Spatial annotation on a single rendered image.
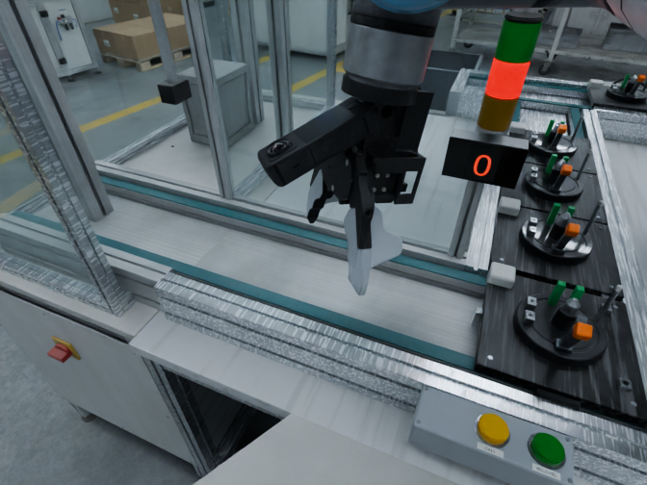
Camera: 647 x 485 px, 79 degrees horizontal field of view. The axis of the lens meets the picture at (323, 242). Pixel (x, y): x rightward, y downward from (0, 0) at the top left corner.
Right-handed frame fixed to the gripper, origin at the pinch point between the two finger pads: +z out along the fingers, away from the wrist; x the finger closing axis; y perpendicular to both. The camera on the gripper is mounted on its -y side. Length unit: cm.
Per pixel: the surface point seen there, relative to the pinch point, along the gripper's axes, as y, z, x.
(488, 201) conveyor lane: 61, 12, 32
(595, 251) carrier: 67, 11, 6
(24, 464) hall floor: -68, 132, 68
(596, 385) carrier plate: 41.1, 17.5, -16.3
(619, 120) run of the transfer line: 143, -3, 59
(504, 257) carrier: 48, 14, 12
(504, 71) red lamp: 28.9, -20.6, 11.6
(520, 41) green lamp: 28.7, -24.5, 10.8
